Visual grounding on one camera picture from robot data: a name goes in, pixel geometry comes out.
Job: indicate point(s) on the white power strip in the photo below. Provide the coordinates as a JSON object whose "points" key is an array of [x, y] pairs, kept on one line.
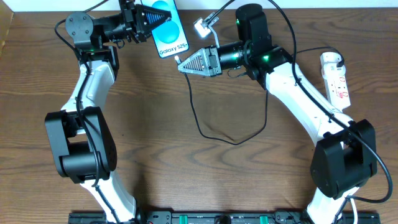
{"points": [[336, 88]]}

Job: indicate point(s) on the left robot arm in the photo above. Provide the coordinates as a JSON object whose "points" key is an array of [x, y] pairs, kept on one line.
{"points": [[82, 146]]}

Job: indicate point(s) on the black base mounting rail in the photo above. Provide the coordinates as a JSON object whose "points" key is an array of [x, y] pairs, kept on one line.
{"points": [[281, 216]]}

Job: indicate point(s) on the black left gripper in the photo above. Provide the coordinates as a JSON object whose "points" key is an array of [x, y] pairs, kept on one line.
{"points": [[137, 22]]}

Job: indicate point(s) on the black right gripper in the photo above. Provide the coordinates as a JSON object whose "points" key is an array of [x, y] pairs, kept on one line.
{"points": [[214, 61]]}

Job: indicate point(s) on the blue screen Galaxy smartphone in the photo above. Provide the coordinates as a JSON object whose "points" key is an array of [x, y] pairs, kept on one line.
{"points": [[169, 38]]}

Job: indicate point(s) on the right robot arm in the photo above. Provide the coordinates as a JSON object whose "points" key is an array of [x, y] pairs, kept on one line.
{"points": [[345, 156]]}

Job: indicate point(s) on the white USB charger plug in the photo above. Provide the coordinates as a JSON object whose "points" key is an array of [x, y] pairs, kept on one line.
{"points": [[332, 62]]}

